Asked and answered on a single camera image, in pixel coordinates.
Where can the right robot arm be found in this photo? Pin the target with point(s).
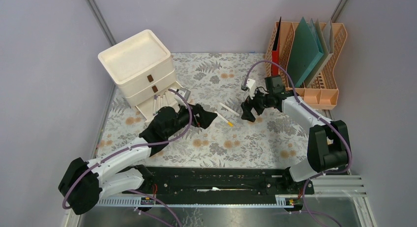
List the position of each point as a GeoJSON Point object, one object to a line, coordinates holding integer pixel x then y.
{"type": "Point", "coordinates": [327, 139]}

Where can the teal file folder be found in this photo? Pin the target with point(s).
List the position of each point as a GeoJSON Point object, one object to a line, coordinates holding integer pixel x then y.
{"type": "Point", "coordinates": [304, 50]}

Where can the purple capped white marker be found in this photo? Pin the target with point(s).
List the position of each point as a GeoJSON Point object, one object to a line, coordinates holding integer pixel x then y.
{"type": "Point", "coordinates": [155, 104]}

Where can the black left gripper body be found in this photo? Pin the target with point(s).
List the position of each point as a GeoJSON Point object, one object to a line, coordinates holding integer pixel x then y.
{"type": "Point", "coordinates": [183, 118]}

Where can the red file folder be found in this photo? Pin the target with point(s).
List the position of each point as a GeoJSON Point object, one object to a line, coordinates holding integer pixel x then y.
{"type": "Point", "coordinates": [275, 50]}

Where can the cream drawer unit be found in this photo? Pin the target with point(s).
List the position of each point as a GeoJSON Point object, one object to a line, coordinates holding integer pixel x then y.
{"type": "Point", "coordinates": [141, 67]}

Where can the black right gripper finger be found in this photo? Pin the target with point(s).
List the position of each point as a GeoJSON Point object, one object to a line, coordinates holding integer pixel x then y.
{"type": "Point", "coordinates": [248, 115]}
{"type": "Point", "coordinates": [247, 106]}

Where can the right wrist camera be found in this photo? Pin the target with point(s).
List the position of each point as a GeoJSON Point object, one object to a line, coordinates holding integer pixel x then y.
{"type": "Point", "coordinates": [250, 86]}

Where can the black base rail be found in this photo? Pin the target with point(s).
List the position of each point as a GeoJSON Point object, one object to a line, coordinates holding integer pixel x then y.
{"type": "Point", "coordinates": [176, 181]}

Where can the beige file folder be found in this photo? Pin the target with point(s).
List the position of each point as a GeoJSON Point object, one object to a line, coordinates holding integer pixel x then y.
{"type": "Point", "coordinates": [325, 45]}

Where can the teal capped white marker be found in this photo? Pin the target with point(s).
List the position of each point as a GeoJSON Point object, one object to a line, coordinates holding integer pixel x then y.
{"type": "Point", "coordinates": [167, 97]}

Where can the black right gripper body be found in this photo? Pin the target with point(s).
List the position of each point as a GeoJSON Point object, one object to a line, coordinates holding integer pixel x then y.
{"type": "Point", "coordinates": [261, 101]}

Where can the yellow capped white marker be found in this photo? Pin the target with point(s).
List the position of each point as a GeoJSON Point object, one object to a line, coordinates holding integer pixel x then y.
{"type": "Point", "coordinates": [224, 119]}

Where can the floral desk mat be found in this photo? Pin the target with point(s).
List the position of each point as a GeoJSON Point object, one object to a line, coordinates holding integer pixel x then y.
{"type": "Point", "coordinates": [274, 140]}

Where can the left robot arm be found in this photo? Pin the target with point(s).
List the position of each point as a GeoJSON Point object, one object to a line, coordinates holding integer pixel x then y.
{"type": "Point", "coordinates": [86, 182]}

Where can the peach plastic file organizer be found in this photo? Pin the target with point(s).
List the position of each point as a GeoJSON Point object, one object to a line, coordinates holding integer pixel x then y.
{"type": "Point", "coordinates": [319, 90]}

